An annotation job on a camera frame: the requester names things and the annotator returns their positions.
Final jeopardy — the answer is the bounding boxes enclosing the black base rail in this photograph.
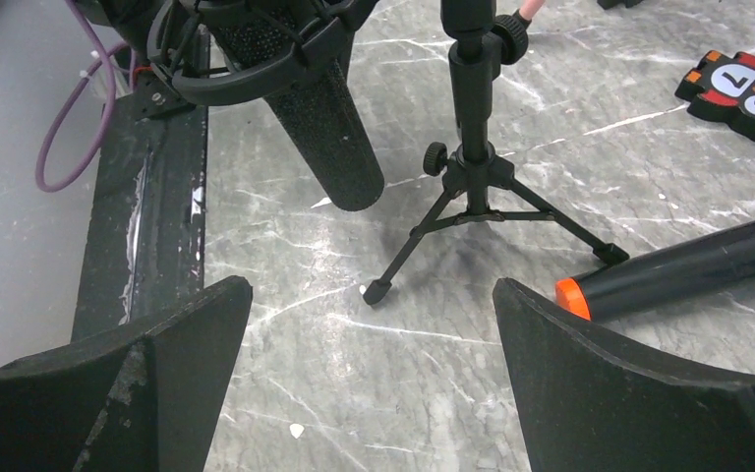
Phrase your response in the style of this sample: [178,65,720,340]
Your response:
[71,66,208,341]

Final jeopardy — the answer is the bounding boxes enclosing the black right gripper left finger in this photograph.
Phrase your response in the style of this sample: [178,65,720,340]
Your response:
[0,276,253,471]

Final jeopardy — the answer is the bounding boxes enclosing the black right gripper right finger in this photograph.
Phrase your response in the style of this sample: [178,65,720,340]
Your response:
[493,278,755,471]

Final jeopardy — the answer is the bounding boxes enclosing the pink music stand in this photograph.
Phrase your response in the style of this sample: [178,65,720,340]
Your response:
[513,0,546,29]

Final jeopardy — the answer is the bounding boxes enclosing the black silver-grille microphone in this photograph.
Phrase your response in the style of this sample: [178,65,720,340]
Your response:
[212,20,384,211]

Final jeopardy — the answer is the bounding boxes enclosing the black orange-tipped microphone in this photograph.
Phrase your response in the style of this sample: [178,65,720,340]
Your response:
[555,220,755,322]

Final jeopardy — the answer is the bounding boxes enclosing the red owl number tile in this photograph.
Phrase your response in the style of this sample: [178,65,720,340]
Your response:
[674,50,755,142]

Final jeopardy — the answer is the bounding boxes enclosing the black shock mount tripod stand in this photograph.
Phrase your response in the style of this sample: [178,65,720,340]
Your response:
[145,0,631,308]

